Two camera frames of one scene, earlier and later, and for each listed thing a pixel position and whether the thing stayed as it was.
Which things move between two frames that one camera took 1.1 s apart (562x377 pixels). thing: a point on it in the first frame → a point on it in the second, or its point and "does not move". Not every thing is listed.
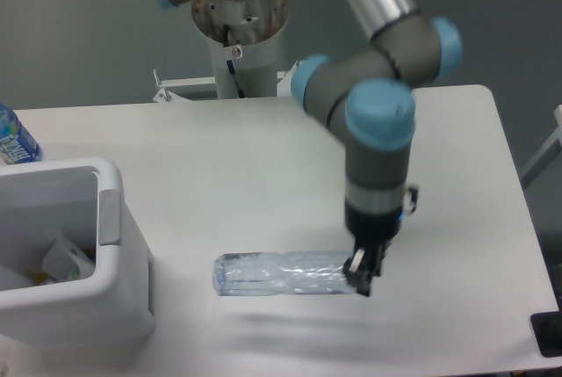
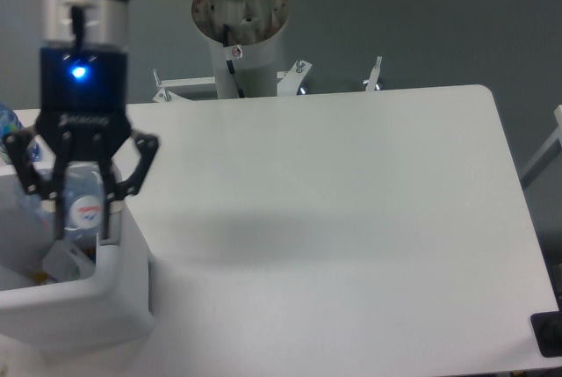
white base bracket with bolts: x=284 y=84 does not move
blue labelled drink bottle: x=17 y=145 does not move
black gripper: x=371 y=234 → x=84 y=117
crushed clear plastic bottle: x=262 y=273 → x=83 y=201
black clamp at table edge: x=547 y=328 does not move
